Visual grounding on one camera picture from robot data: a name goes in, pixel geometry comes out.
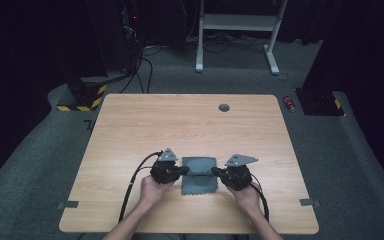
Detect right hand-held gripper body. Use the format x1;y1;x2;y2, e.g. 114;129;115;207
220;153;260;192

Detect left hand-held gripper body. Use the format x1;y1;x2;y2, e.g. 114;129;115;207
149;147;182;185

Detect grey cloth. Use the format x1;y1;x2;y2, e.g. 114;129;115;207
180;156;220;196

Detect person's right hand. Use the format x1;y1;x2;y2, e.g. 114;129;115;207
233;180;263;215

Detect person's left hand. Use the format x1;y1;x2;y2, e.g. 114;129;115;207
139;174;176;212

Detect grey tape strip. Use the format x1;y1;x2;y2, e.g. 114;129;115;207
57;200;80;210
299;198;322;208

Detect red can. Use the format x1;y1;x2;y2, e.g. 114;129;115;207
282;95;297;114

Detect yellow-black striped stand base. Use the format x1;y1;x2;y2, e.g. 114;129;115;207
56;77;109;113

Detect black stand base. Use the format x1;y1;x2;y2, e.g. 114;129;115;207
294;87;346;117

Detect white metal stand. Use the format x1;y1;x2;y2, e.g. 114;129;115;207
195;0;288;76

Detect dark equipment with red light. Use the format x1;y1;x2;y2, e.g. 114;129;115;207
119;0;144;48

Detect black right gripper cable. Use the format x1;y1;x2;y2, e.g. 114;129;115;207
249;173;271;223

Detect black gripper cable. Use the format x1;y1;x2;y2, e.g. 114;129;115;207
117;150;164;224
249;173;271;223

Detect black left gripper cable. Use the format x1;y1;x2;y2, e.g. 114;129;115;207
117;150;164;224

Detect black floor cables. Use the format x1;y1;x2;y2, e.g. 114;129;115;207
119;44;163;95

